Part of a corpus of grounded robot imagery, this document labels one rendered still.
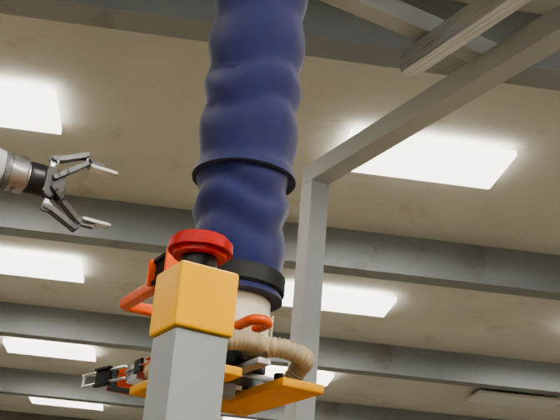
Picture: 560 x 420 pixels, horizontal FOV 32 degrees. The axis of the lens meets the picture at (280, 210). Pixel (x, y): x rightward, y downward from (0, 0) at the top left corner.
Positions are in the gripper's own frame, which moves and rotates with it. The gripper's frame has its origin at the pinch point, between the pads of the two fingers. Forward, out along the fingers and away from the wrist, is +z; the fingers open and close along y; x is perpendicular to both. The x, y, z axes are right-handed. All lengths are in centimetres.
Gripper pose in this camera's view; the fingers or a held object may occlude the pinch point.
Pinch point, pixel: (107, 199)
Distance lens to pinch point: 242.9
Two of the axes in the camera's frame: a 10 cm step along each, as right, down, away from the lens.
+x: 5.1, -3.0, -8.1
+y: -0.8, 9.2, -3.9
